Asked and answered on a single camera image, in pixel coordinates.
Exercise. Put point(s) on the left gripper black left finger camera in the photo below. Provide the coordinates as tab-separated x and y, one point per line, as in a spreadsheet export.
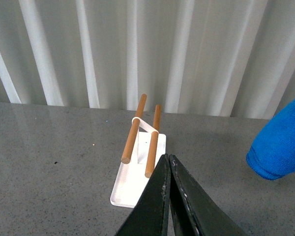
151	214

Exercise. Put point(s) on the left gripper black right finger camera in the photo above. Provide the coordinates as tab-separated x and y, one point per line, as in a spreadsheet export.
194	213

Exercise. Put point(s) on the blue microfiber cloth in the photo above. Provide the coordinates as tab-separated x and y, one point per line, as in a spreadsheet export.
272	153

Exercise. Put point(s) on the white rack with wooden bars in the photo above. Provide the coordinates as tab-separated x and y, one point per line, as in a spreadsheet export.
143	149

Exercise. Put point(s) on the white pleated curtain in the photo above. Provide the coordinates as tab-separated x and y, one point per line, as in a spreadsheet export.
230	58

